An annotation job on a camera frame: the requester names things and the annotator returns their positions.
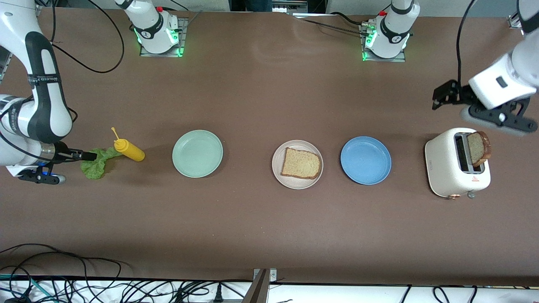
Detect green lettuce leaf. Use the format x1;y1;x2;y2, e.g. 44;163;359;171
80;147;123;180

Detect yellow squeeze bottle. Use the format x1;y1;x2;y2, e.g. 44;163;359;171
111;127;146;162

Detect dark crust bread slice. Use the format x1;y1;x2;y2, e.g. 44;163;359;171
467;130;492;168

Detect light brown bread slice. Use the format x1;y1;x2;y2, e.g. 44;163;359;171
281;147;322;180

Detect blue plate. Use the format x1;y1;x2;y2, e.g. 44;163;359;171
340;136;392;185

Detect mint green plate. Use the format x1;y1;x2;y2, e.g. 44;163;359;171
172;130;224;178

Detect beige plate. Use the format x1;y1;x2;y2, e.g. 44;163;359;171
272;140;324;190

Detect white toaster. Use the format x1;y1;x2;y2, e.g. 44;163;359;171
424;128;491;199

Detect brown table cover sheet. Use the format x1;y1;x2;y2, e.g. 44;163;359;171
0;8;539;287

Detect grey power strip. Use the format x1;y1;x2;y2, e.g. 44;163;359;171
273;1;309;14

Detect dark blue trouser legs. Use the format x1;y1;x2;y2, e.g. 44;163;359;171
229;0;274;12

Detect dark grey metal bar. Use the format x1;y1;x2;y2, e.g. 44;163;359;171
241;269;270;303

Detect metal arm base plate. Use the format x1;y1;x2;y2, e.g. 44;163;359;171
139;17;189;58
359;23;407;63

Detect teal cable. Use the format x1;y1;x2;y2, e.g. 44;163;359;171
0;274;55;303

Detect black braided cable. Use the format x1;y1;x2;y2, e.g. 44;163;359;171
293;13;371;36

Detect grey metal bracket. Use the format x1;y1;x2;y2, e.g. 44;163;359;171
253;268;278;282

